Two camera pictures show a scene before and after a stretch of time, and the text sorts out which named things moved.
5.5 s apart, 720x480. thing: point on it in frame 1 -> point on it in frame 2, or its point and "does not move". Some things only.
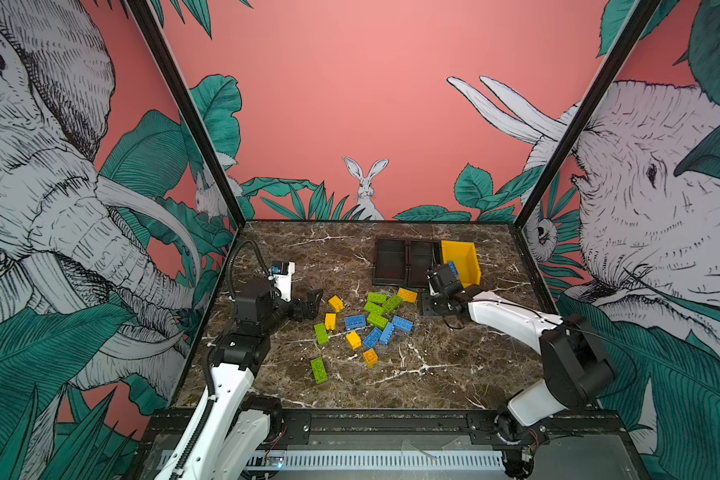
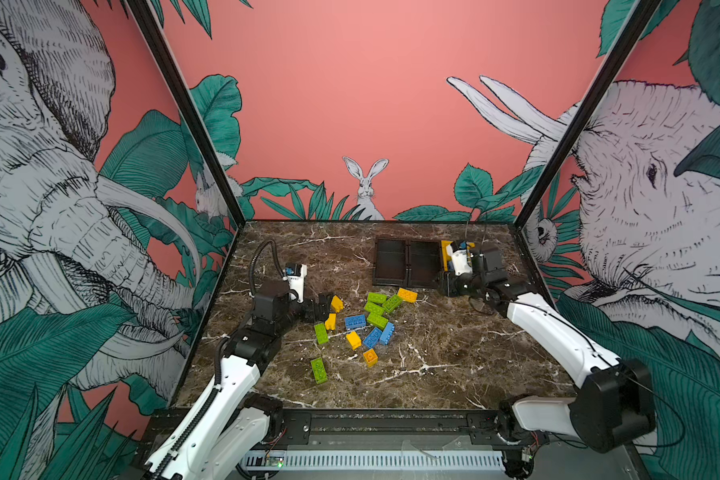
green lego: x=374 y=308 does not move
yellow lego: x=408 y=295 does not move
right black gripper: x=425 y=303 -> x=453 y=285
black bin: x=390 y=256 does not move
